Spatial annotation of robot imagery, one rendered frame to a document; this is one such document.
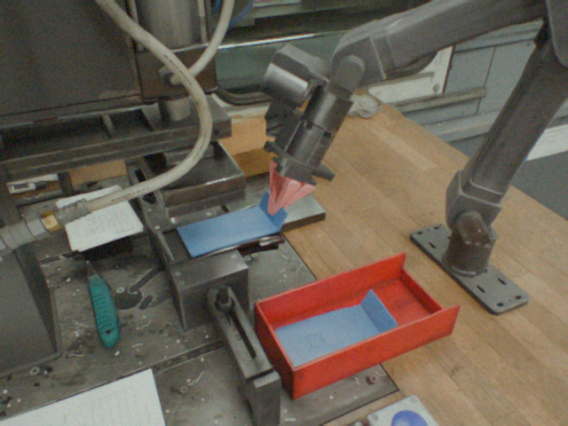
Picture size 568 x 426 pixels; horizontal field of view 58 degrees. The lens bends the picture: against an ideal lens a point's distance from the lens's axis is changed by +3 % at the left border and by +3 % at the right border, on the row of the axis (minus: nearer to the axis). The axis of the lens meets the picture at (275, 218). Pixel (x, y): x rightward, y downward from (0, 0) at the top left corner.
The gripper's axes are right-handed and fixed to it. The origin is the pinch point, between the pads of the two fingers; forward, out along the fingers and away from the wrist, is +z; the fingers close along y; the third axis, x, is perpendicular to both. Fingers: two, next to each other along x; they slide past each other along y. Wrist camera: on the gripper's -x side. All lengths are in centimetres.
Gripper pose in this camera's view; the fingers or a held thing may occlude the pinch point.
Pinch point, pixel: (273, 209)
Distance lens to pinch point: 76.1
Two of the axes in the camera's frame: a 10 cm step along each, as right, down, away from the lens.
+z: -4.5, 8.3, 3.2
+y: -7.7, -1.8, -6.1
